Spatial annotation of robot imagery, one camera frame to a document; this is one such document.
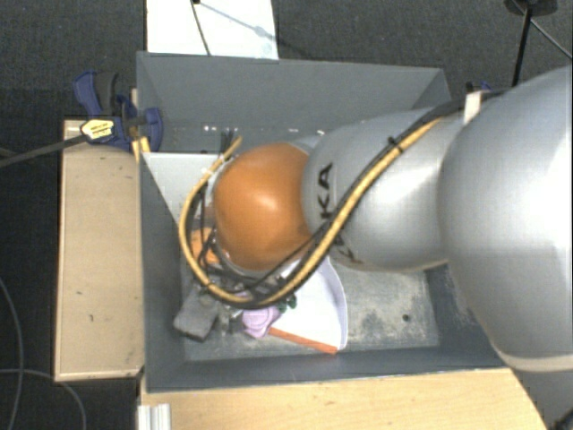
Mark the pale purple soft thing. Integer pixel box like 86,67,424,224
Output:
241,305,282,340

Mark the grey rectangular block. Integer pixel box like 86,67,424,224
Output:
173,286,221,342

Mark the white sheet with orange edge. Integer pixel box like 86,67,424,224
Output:
267,255,350,356

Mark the pale wood flat board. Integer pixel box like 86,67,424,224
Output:
53,118,147,383

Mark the grey metal bin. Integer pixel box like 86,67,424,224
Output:
135,50,509,393

